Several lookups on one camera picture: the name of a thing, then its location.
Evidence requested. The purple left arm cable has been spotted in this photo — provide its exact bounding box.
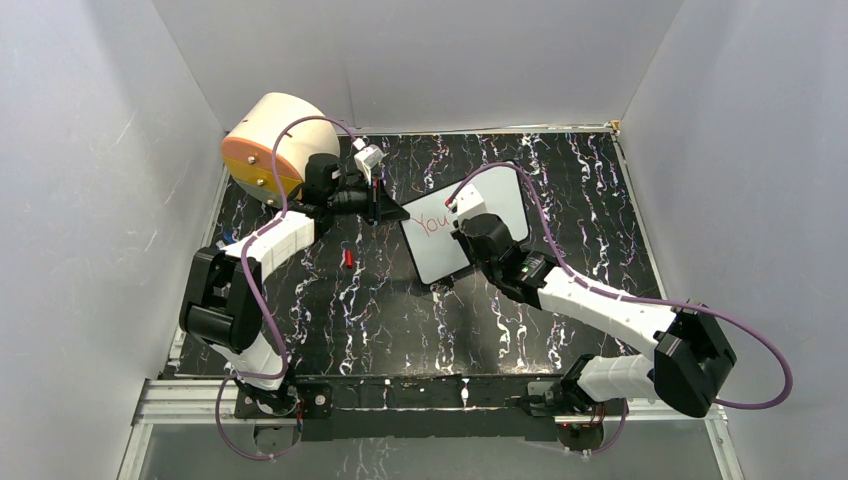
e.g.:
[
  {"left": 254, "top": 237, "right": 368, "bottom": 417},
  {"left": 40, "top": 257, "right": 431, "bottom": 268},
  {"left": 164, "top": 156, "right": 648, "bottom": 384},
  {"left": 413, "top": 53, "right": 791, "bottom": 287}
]
[{"left": 213, "top": 115, "right": 362, "bottom": 463}]

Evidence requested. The blue white eraser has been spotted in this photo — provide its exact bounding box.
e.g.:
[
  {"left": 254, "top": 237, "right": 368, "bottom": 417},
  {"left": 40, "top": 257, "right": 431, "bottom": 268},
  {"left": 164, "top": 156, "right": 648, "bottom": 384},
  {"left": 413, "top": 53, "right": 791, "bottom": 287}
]
[{"left": 221, "top": 231, "right": 239, "bottom": 246}]

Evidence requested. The cream cylindrical drawer box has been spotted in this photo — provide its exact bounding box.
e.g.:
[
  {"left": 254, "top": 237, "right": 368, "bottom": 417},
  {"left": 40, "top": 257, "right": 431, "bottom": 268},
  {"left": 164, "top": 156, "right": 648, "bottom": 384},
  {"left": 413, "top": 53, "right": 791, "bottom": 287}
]
[{"left": 220, "top": 92, "right": 340, "bottom": 208}]

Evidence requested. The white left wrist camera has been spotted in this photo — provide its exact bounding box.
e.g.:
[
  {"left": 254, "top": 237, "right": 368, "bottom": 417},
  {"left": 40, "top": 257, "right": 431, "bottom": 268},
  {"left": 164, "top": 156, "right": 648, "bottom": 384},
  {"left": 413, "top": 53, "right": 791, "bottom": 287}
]
[{"left": 352, "top": 138, "right": 385, "bottom": 182}]

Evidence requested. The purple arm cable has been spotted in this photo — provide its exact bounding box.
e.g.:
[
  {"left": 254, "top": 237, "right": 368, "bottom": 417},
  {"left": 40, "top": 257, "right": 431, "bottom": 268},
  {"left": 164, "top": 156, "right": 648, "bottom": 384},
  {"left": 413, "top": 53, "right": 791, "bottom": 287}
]
[
  {"left": 213, "top": 115, "right": 362, "bottom": 463},
  {"left": 445, "top": 160, "right": 794, "bottom": 457}
]

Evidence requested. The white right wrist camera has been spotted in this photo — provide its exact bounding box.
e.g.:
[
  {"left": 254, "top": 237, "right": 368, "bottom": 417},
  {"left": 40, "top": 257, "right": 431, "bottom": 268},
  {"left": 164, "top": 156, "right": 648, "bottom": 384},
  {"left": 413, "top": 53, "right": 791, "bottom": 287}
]
[{"left": 445, "top": 183, "right": 488, "bottom": 227}]

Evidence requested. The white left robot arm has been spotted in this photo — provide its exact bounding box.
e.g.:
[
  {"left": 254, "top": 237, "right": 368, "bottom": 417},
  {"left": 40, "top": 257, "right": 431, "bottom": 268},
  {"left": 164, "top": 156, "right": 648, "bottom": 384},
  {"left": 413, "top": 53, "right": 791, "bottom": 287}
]
[{"left": 179, "top": 154, "right": 410, "bottom": 416}]

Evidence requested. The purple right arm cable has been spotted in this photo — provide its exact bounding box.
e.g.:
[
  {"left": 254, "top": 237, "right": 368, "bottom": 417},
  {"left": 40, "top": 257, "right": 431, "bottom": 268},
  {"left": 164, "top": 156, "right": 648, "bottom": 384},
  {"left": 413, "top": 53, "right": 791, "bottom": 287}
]
[{"left": 445, "top": 160, "right": 794, "bottom": 457}]

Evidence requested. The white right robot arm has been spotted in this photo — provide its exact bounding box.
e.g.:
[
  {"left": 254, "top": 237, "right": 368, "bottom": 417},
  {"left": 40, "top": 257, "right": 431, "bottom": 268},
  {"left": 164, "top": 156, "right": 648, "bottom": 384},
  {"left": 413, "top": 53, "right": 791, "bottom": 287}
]
[{"left": 452, "top": 213, "right": 737, "bottom": 418}]

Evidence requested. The aluminium frame rail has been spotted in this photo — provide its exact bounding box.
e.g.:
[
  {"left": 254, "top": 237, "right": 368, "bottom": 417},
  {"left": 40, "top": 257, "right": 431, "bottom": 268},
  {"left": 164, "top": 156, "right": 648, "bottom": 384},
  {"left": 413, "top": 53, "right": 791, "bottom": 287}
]
[{"left": 132, "top": 374, "right": 730, "bottom": 427}]

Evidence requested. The white board black frame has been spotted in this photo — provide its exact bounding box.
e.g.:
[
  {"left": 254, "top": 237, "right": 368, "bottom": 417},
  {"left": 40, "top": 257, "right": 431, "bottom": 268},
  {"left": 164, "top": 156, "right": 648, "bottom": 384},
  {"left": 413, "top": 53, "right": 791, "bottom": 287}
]
[{"left": 399, "top": 164, "right": 531, "bottom": 287}]

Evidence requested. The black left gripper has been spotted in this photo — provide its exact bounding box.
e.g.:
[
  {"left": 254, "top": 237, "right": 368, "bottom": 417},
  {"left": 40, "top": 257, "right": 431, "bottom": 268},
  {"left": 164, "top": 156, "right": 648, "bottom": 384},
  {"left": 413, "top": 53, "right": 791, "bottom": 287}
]
[{"left": 328, "top": 174, "right": 410, "bottom": 228}]

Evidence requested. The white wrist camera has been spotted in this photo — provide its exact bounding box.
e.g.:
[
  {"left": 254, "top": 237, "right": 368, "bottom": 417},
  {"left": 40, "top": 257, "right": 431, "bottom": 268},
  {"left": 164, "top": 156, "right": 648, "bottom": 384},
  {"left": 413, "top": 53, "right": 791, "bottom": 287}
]
[
  {"left": 445, "top": 183, "right": 488, "bottom": 227},
  {"left": 352, "top": 138, "right": 385, "bottom": 182}
]

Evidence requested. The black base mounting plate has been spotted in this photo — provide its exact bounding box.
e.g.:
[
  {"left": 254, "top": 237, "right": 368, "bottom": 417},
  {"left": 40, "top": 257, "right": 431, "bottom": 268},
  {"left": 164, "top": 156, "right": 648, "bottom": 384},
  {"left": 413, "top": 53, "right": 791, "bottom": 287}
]
[{"left": 297, "top": 374, "right": 561, "bottom": 441}]

